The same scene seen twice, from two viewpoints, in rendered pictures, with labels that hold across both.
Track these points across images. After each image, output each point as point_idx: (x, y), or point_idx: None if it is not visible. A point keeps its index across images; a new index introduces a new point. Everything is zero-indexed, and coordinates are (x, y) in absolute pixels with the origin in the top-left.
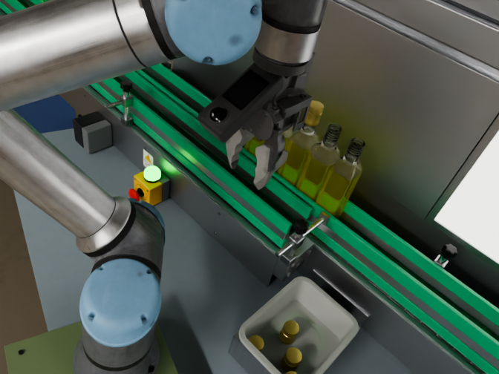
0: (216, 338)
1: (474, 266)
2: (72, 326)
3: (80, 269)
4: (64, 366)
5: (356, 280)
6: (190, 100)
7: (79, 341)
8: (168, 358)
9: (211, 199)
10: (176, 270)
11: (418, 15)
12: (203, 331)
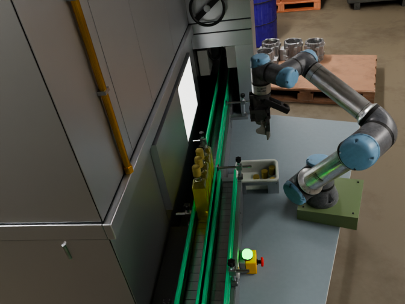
0: (279, 198)
1: None
2: (331, 213)
3: (311, 250)
4: (340, 203)
5: (223, 163)
6: (185, 265)
7: (332, 196)
8: None
9: (239, 215)
10: (271, 226)
11: (164, 102)
12: (281, 202)
